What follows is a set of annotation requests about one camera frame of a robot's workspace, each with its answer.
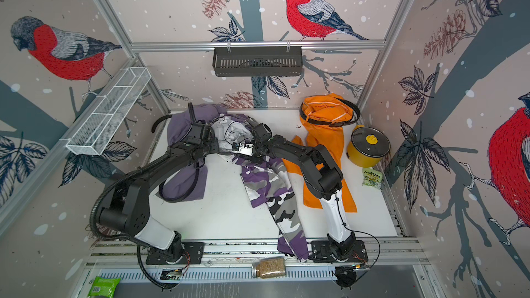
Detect black hanging wire basket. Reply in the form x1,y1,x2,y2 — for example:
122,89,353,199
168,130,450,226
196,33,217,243
213,46,303,77

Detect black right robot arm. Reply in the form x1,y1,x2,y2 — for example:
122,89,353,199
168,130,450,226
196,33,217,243
233,124,368,264

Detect white wire mesh shelf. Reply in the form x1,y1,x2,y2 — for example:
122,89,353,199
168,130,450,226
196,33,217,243
66,67,151,155

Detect yellow cooking pot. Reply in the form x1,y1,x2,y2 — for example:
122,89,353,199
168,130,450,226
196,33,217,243
346,125,391,168

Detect glass lid with yellow knob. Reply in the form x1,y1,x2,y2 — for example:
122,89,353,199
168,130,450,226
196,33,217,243
351,126,391,158

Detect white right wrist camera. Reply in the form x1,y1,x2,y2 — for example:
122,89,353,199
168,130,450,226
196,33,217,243
231,142,255,157

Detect jar of brown grains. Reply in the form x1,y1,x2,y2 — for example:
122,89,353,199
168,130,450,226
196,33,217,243
252,257,287,279

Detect green wipes packet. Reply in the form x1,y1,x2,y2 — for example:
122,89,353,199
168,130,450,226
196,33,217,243
87,277,121,298

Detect orange trousers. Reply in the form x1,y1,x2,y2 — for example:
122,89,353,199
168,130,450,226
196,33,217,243
284,94,357,213

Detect purple camouflage trousers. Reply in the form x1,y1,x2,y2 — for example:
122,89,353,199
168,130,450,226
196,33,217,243
211,114,309,262

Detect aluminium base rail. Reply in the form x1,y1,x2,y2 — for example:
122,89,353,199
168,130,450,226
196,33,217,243
82,237,429,284

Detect lilac purple trousers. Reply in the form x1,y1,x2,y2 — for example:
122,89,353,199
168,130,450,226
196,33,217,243
165,103,242,200

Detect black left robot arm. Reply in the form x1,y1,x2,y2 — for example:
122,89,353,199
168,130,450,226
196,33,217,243
89,121,217,291

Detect green snack packet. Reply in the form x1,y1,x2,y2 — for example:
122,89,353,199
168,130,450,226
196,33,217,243
362,168,384,190

